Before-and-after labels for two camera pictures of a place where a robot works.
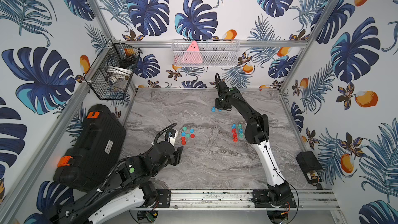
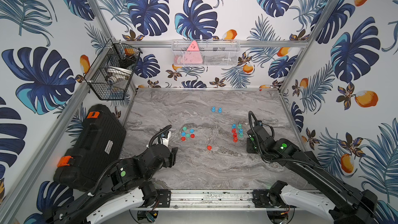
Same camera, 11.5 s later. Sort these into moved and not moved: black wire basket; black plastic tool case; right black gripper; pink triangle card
Moved: right black gripper
Not moved: black wire basket; black plastic tool case; pink triangle card
